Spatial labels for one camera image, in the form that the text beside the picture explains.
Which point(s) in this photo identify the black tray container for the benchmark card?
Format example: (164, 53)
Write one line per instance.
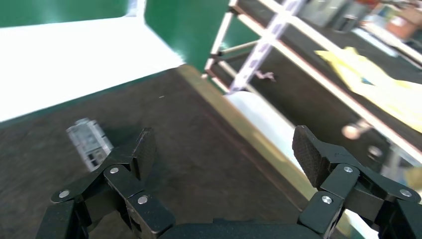
(165, 132)

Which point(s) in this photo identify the white perforated rack post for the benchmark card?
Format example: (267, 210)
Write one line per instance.
(267, 36)

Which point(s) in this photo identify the yellow sheet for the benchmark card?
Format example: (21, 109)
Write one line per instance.
(379, 89)

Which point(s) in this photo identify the long metal channel part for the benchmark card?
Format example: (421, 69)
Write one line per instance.
(87, 142)

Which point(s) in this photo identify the white tube cart black board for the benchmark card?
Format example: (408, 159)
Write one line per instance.
(296, 92)

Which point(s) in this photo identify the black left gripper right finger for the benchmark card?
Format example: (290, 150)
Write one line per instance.
(336, 178)

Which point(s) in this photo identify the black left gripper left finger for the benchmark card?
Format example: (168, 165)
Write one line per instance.
(122, 178)

